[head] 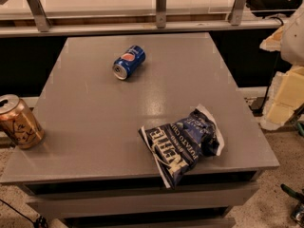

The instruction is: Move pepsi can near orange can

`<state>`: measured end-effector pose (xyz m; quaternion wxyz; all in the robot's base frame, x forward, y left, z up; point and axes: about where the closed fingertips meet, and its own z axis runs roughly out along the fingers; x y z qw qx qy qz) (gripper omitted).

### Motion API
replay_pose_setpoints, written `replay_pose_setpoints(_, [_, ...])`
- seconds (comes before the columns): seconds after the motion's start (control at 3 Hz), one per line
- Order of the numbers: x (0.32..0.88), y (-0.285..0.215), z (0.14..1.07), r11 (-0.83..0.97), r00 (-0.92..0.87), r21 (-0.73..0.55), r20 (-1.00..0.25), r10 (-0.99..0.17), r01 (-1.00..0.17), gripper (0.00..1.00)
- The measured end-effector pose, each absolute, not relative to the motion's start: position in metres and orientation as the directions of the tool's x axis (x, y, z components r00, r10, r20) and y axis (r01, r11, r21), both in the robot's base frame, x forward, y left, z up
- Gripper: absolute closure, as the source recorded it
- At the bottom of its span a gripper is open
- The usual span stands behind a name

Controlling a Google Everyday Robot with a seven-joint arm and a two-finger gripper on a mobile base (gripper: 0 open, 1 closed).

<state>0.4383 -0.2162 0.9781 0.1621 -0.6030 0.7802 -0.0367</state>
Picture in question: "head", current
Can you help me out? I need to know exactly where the grey drawer cabinet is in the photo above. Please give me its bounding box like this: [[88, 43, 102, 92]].
[[1, 33, 278, 228]]

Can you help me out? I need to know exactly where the green handled tool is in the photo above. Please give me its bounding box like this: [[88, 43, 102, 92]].
[[280, 184, 304, 228]]

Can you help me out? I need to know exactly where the black floor cable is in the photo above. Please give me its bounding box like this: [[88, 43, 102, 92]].
[[0, 199, 49, 228]]

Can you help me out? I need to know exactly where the metal rail bracket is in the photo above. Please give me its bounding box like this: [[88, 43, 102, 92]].
[[27, 0, 50, 32], [228, 0, 246, 26], [156, 0, 166, 29]]

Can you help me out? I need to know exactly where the middle metal rail bracket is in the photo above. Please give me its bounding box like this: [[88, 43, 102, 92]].
[[156, 0, 166, 29]]

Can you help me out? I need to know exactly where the left metal rail bracket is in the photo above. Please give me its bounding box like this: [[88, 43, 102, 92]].
[[27, 0, 50, 32]]

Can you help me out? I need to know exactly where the right metal rail bracket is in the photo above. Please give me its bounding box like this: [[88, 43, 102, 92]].
[[228, 0, 246, 26]]

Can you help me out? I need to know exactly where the blue pepsi can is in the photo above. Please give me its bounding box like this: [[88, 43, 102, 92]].
[[112, 45, 145, 80]]

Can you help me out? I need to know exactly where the blue potato chip bag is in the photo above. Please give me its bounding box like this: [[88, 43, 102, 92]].
[[139, 104, 225, 189]]

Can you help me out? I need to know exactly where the orange soda can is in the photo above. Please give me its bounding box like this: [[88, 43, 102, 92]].
[[0, 94, 45, 149]]

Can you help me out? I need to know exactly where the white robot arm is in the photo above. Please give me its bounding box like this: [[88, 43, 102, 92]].
[[259, 5, 304, 130]]

